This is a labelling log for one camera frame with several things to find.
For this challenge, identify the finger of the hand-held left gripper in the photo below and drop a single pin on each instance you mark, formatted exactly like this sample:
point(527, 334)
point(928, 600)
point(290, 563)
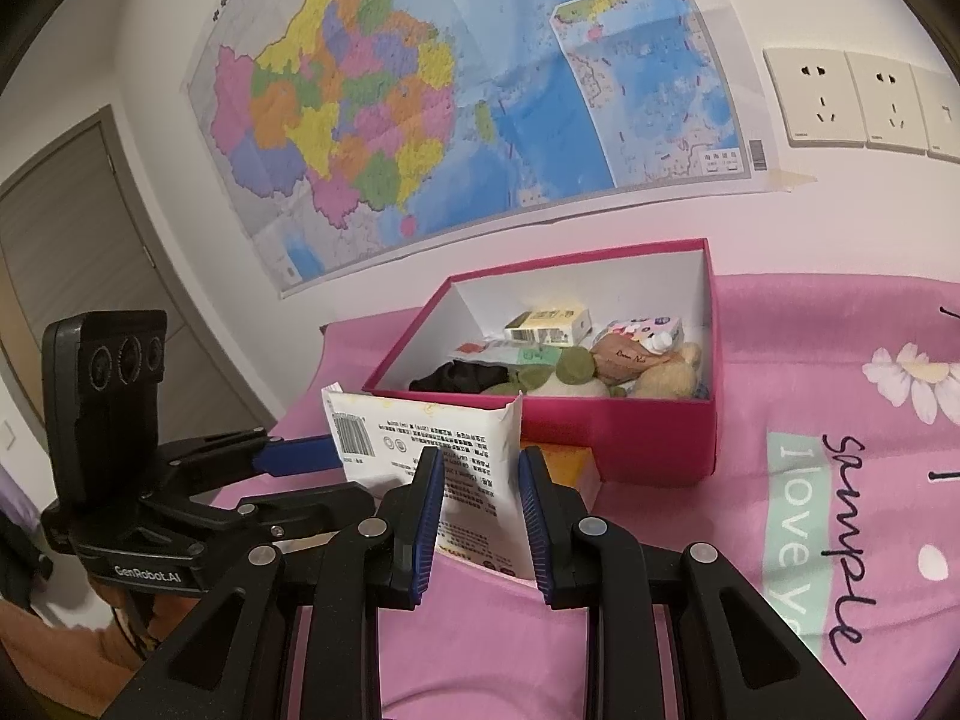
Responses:
point(300, 454)
point(300, 504)

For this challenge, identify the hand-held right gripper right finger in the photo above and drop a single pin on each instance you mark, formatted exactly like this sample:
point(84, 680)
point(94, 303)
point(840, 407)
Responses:
point(532, 525)

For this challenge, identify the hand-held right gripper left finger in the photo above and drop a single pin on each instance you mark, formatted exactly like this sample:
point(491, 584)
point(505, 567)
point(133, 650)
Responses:
point(424, 525)

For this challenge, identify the white printed packet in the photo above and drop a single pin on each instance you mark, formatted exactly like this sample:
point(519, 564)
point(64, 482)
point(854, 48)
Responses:
point(450, 457)

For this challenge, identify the pink cardboard box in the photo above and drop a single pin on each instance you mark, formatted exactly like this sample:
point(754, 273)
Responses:
point(637, 435)

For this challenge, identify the black cloth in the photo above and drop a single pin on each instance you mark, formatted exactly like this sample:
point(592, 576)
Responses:
point(457, 376)

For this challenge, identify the green frog plush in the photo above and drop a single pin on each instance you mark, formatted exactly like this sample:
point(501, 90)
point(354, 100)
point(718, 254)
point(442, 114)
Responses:
point(559, 371)

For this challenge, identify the brown soft packet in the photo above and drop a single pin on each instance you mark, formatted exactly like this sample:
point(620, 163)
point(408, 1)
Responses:
point(622, 360)

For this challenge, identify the beige teddy bear plush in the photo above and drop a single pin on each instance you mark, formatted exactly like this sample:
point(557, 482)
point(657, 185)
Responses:
point(667, 381)

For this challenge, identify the yellow tissue packet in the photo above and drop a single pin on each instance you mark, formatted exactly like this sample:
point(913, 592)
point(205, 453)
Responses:
point(544, 326)

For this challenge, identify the pink floral tissue packet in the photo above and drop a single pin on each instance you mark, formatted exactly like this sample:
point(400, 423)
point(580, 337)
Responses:
point(637, 330)

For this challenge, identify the person's left forearm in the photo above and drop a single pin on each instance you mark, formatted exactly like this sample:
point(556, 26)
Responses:
point(52, 637)

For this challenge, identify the grey door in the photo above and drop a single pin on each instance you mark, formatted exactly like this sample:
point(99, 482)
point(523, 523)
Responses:
point(75, 277)

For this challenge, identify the pink printed blanket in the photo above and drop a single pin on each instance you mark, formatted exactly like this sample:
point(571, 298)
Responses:
point(787, 502)

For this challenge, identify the colourful wall map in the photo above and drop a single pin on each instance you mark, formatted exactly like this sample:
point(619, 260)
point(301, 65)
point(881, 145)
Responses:
point(450, 90)

